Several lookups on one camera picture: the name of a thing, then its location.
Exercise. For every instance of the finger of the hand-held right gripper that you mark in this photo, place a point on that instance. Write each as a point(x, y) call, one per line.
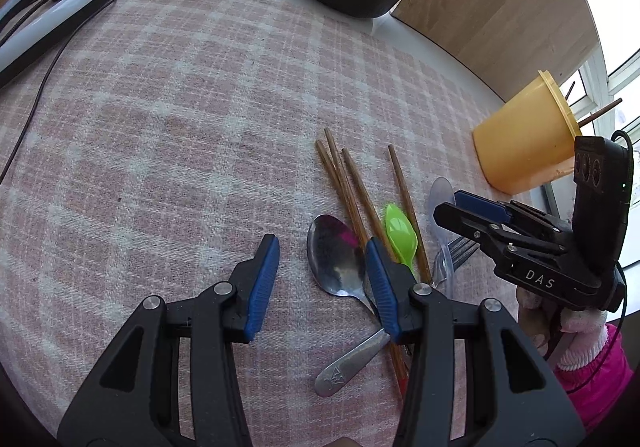
point(480, 208)
point(542, 223)

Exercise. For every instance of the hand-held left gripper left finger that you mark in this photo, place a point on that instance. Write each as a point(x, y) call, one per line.
point(262, 277)

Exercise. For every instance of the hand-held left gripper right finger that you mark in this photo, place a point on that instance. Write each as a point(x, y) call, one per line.
point(380, 277)

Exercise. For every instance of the clear plastic spoon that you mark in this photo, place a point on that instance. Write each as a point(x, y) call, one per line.
point(441, 192)

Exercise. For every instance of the metal spoon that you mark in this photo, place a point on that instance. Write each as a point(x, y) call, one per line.
point(335, 257)

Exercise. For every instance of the green plastic spoon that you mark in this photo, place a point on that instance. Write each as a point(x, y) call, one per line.
point(400, 232)

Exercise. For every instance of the metal fork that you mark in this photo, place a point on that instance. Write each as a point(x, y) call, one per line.
point(457, 254)

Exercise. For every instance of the brown wooden chopstick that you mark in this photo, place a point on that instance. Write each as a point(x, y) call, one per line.
point(332, 172)
point(362, 192)
point(406, 197)
point(342, 167)
point(570, 91)
point(602, 110)

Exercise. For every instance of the yellow plastic utensil container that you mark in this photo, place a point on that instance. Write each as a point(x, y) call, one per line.
point(525, 142)

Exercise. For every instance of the person's right forearm pink sleeve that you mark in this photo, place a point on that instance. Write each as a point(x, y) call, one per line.
point(600, 382)

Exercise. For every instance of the person's right hand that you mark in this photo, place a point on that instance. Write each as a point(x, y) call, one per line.
point(582, 332)

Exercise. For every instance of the pink checked cloth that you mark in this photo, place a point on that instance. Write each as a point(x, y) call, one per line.
point(175, 127)

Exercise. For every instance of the wooden board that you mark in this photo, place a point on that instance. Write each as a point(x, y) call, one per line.
point(500, 7)

